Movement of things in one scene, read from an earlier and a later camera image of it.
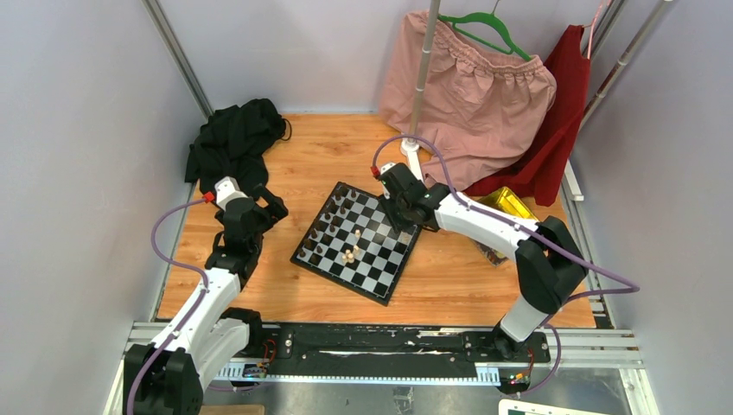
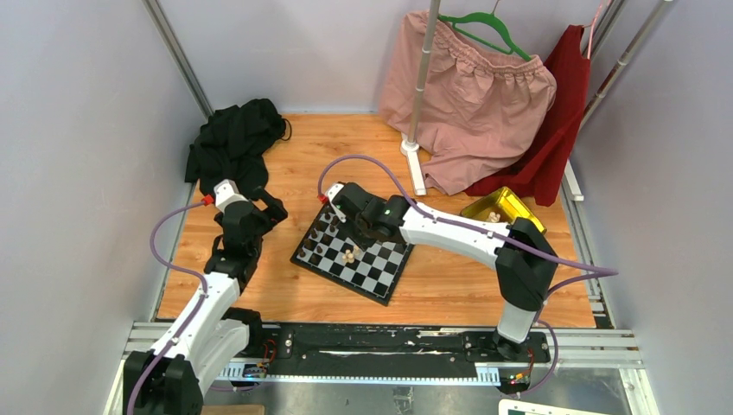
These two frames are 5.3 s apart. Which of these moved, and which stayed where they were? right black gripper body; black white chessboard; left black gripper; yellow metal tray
Moved: right black gripper body
Stayed: yellow metal tray; left black gripper; black white chessboard
